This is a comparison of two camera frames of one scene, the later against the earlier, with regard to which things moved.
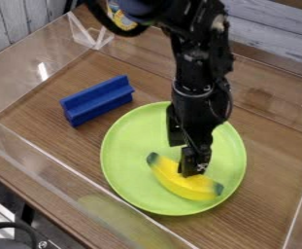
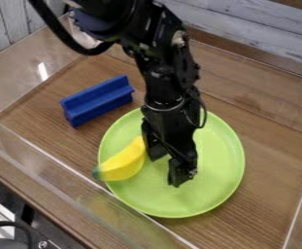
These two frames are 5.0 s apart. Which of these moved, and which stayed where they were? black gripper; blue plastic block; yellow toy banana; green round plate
Moved: yellow toy banana; black gripper
Stayed: blue plastic block; green round plate
